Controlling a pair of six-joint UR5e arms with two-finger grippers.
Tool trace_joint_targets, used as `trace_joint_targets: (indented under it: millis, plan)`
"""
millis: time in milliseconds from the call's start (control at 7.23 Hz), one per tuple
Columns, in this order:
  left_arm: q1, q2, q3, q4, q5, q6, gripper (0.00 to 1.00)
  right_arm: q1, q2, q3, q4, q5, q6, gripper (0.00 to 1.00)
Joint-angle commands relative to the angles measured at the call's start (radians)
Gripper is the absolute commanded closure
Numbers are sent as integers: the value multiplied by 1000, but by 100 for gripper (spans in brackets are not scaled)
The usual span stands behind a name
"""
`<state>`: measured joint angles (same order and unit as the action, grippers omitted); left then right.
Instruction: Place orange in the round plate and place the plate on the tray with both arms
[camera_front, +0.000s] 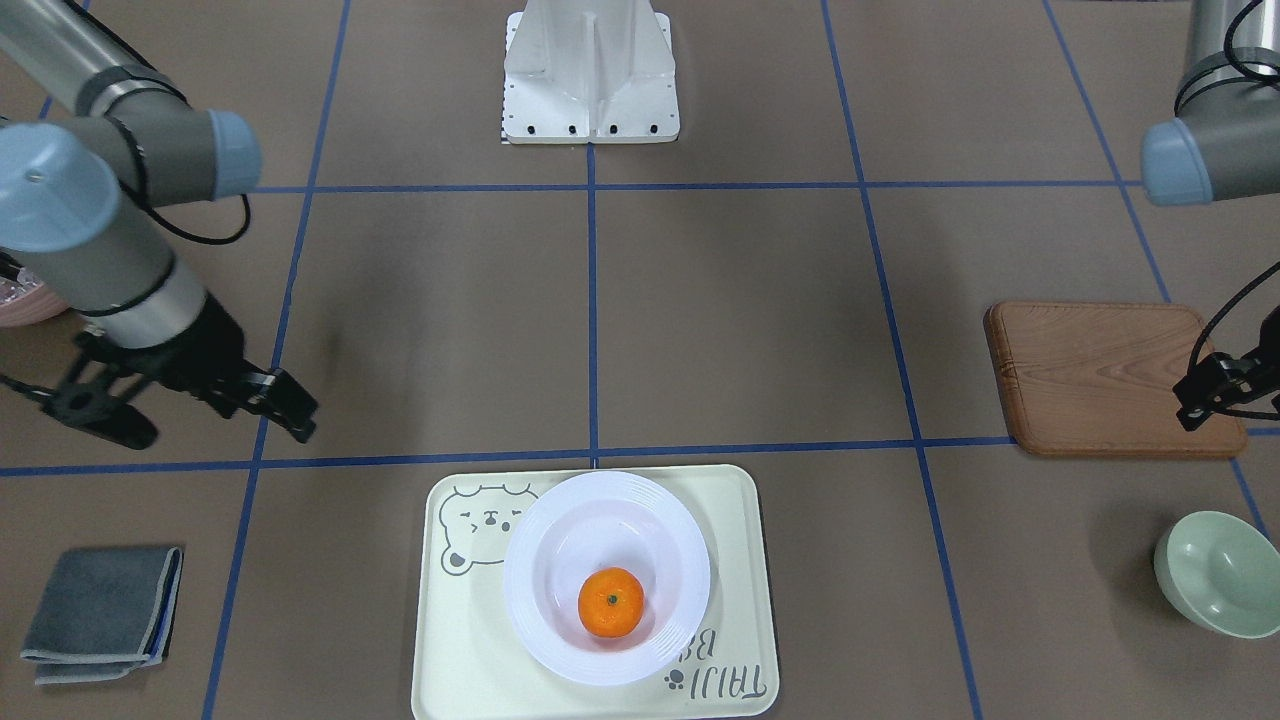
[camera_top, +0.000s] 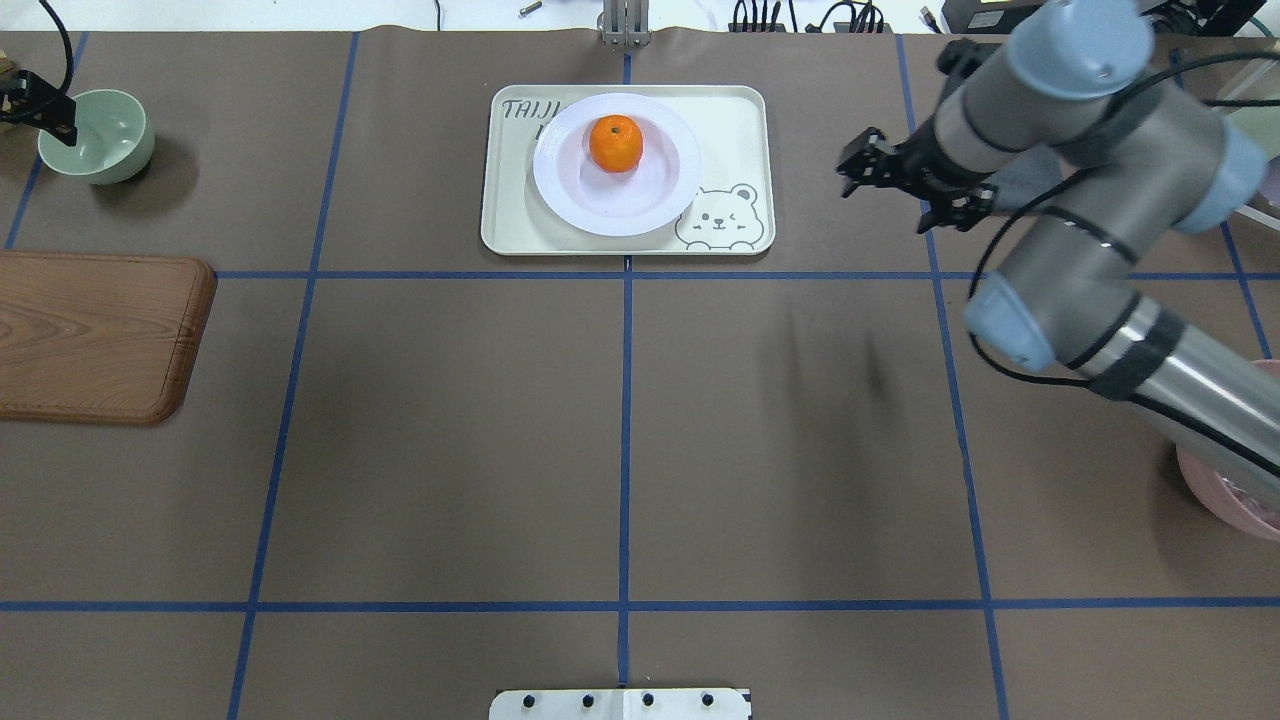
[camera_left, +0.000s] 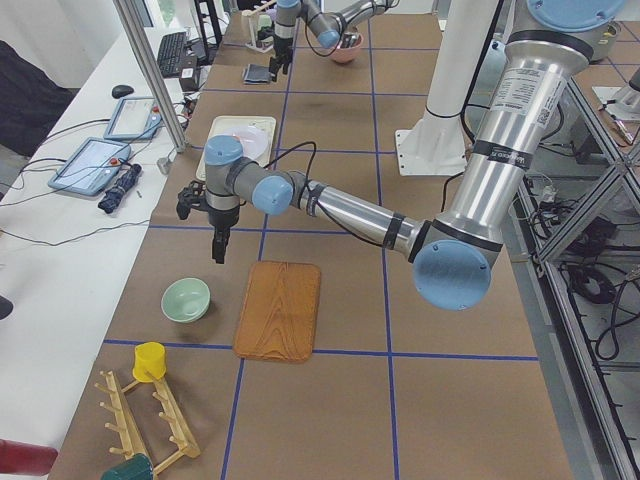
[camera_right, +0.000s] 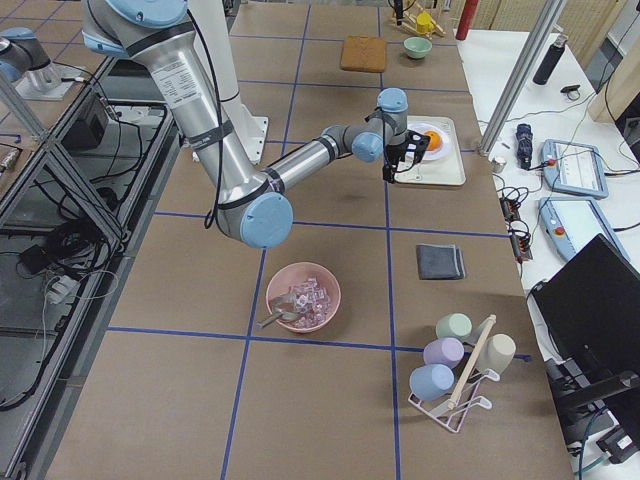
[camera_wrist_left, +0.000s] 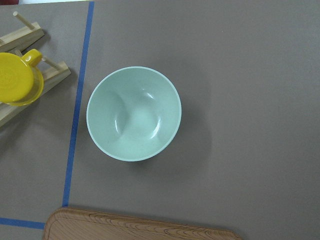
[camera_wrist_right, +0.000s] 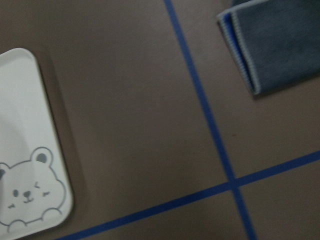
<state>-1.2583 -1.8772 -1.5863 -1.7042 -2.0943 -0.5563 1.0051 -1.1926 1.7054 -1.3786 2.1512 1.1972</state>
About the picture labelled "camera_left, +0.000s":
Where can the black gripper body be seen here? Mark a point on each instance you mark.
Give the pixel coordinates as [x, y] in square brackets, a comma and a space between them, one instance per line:
[221, 218]
[281, 46]

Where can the white round plate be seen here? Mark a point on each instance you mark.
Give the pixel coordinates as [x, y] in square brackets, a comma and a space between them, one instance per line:
[255, 142]

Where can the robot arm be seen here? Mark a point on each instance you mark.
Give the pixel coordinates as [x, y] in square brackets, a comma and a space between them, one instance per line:
[327, 27]
[452, 255]

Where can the cream bear tray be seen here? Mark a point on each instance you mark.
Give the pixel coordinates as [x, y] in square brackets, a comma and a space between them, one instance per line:
[222, 123]

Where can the grey folded cloth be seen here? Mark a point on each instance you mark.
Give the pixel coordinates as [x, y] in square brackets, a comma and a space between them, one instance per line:
[255, 74]

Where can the pink bowl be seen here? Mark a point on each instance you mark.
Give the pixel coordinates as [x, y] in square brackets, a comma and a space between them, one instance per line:
[347, 48]

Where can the light green bowl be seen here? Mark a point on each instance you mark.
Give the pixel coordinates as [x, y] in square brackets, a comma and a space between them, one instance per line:
[186, 300]

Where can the small black box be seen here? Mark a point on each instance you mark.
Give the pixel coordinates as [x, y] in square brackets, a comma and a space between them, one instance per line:
[189, 79]

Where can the black keyboard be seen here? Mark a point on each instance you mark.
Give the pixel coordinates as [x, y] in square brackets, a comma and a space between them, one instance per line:
[171, 51]

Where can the wooden cutting board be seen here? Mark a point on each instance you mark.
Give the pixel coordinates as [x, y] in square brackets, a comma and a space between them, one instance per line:
[279, 312]

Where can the folded dark blue umbrella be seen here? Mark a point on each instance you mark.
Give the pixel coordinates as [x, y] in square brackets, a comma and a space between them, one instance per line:
[116, 193]

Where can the far teach pendant tablet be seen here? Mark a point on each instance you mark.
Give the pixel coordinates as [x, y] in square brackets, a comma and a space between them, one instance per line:
[134, 118]

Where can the teach pendant tablet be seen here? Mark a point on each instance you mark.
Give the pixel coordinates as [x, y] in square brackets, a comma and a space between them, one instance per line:
[91, 168]
[134, 118]

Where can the near teach pendant tablet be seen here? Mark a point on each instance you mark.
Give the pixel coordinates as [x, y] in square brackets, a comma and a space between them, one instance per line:
[91, 168]

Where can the yellow cup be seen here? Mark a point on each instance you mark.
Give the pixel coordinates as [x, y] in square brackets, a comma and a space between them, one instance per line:
[149, 362]

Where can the black computer mouse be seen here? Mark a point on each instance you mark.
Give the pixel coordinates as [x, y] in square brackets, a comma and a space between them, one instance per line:
[121, 90]

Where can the wooden peg rack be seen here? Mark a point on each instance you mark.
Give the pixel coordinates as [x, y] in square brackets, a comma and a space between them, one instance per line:
[147, 423]

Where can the dark green cup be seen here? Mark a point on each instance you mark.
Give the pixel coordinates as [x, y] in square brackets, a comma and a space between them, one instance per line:
[138, 467]

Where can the red cylinder object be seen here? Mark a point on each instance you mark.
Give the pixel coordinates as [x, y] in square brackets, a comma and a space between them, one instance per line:
[26, 459]

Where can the steel pot with yellow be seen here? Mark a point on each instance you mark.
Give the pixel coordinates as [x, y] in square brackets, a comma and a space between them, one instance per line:
[604, 45]

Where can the white wire cup rack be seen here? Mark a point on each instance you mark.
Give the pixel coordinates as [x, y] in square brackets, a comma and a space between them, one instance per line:
[249, 19]

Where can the aluminium frame post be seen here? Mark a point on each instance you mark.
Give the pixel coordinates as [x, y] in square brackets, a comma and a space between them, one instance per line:
[135, 32]

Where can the aluminium frame rack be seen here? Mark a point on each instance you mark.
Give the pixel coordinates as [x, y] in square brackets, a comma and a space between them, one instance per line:
[574, 241]

